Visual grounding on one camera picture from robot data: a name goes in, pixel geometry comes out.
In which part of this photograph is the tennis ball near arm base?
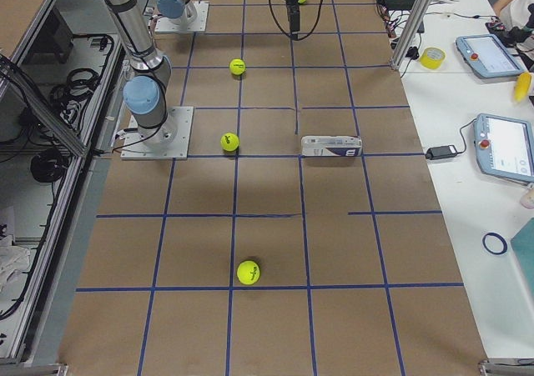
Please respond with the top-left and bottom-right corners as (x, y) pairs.
(220, 133), (239, 152)

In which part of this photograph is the tennis ball middle row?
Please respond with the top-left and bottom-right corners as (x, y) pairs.
(229, 58), (246, 76)

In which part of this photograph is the tennis ball near front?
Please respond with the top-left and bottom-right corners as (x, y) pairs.
(236, 260), (260, 285)

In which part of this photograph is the yellow tape roll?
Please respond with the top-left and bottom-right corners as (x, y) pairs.
(420, 47), (446, 70)

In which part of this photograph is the far teach pendant tablet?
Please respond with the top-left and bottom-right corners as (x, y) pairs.
(455, 34), (523, 78)

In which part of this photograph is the teach pendant tablet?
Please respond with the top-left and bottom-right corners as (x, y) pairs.
(473, 113), (533, 184)
(455, 34), (523, 78)

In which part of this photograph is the black power adapter brick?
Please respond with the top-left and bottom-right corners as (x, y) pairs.
(425, 145), (458, 160)

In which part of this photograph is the yellow corn toy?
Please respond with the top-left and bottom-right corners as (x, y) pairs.
(513, 72), (534, 103)

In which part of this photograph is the near teach pendant tablet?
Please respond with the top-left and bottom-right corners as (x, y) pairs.
(473, 113), (533, 184)

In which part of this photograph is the teal box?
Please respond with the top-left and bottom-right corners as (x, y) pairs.
(511, 218), (533, 307)

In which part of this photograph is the crumpled white cloth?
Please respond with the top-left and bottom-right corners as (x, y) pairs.
(1, 234), (31, 289)

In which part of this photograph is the aluminium frame post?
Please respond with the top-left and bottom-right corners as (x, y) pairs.
(390, 0), (432, 70)

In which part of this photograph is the blue tape ring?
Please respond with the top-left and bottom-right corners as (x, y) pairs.
(482, 232), (508, 255)

